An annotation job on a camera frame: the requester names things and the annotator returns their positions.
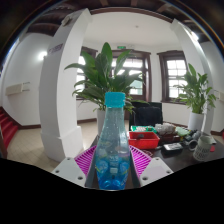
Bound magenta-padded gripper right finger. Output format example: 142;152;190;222
128;144;175;190

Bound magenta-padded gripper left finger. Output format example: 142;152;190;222
51;145;99;190

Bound clear blue-capped water bottle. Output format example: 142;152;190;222
94;91;132;191

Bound red plastic box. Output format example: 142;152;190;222
128;130;161;150

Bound green box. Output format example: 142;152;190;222
130;124;158;134

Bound black flat device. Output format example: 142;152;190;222
162;142;184;153

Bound dark brown box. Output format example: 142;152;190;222
158;133;183;145

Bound clear container of white items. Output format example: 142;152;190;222
154;122;177;136

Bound black chair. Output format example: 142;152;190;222
129;101;164;128

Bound green cloth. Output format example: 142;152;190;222
174;125;191;138

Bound grey-green printed mug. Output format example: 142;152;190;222
192;132;218;163

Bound potted plant in white pot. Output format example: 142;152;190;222
174;63;219;132
64;41;148;138

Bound brown-framed window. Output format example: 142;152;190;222
75;45;99;101
156;49;188;104

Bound red carpeted stairs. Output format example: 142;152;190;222
0;105;19;149

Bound brown wooden double door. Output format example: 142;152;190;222
111;49;153;103

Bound small dark column sign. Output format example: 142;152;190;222
47;42;64;56

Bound white column spotlight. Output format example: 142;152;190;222
60;13;74;27
190;30;201;42

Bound white wall unit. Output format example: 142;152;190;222
4;81;31;97

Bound glowing wall lamp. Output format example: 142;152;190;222
37;49;48;62

